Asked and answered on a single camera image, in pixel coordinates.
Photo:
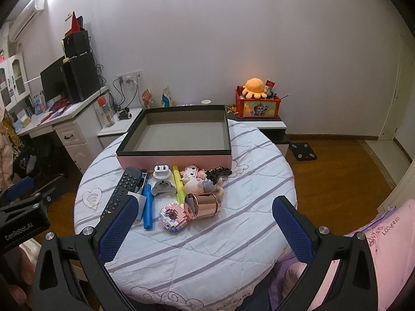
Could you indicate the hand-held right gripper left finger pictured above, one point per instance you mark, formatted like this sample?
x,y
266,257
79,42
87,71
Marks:
x,y
118,230

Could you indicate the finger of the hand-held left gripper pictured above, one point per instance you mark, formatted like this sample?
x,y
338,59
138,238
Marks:
x,y
18,189
48,195

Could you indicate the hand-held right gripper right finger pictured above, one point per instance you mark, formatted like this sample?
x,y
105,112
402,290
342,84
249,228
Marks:
x,y
291,230

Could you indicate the black remote control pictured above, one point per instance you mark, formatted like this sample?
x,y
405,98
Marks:
x,y
128,178

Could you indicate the pink brick donut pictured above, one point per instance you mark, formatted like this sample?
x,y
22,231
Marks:
x,y
175,217

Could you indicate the grey socket adapter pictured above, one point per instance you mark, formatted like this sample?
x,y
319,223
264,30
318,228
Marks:
x,y
163,188

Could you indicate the white plug adapter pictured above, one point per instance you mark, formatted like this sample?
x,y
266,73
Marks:
x,y
163,170

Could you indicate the rose gold cylinder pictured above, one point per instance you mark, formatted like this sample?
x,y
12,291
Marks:
x,y
207,205

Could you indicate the black hair clip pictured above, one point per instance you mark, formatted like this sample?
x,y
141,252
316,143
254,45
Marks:
x,y
219,172

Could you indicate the pink box with black rim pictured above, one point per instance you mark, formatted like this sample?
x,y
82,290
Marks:
x,y
181,132

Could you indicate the person's left hand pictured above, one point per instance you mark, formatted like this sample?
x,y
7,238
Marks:
x,y
28,260

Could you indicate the blue highlighter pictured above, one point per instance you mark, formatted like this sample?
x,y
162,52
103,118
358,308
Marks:
x,y
148,210

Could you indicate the black office chair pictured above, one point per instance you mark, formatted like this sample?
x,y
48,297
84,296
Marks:
x,y
39,158

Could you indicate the hanging clothes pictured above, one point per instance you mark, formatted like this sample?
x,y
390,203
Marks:
x,y
8,145

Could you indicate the blue patterned slim device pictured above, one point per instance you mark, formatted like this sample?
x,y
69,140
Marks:
x,y
144,176

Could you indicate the white desk with drawers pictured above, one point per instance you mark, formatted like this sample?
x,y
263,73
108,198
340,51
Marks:
x,y
77,129

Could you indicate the yellow highlighter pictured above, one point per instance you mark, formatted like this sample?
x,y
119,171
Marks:
x,y
179,184

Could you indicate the black bathroom scale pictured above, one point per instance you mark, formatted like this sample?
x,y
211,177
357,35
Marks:
x,y
303,151

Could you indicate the blue white box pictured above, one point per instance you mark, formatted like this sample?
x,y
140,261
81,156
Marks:
x,y
38,103

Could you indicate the red item on desk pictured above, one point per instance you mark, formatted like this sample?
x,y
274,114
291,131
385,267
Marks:
x,y
60,105

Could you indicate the small doll figurine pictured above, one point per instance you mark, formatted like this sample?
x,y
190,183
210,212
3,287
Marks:
x,y
197,186

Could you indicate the pink brick toy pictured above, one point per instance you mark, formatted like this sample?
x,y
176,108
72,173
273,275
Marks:
x,y
193,172

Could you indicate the pink blanket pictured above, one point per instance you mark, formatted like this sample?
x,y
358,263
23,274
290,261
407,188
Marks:
x,y
389,236

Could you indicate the bottle with orange cap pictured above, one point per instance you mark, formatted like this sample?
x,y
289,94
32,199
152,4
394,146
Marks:
x,y
107,111

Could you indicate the small black binoculars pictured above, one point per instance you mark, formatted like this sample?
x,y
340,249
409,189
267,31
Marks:
x,y
124,114

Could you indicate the white glass door cabinet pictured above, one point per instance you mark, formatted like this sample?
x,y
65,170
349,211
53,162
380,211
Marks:
x,y
13,77

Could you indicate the black computer monitor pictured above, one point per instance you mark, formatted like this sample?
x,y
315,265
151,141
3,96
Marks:
x,y
53,77

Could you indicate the black computer tower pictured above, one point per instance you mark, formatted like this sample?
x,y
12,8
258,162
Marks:
x,y
82,76

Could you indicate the red toy crate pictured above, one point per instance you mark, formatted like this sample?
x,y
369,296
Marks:
x,y
259,108

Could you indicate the orange snack bag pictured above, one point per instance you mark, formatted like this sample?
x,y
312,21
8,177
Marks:
x,y
147,98

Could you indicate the blue white bottle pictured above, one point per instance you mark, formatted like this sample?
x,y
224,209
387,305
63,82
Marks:
x,y
167,97

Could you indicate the orange octopus plush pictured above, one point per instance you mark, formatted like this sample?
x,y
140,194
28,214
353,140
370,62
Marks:
x,y
254,87

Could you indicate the black box on tower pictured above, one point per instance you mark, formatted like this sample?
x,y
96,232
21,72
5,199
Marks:
x,y
76,43

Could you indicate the white air conditioner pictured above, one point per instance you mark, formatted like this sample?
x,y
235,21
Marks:
x,y
26,19

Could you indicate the white door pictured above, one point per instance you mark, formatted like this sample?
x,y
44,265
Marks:
x,y
403,87

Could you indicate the white wall socket strip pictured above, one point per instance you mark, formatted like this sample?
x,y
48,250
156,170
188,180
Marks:
x,y
129,76

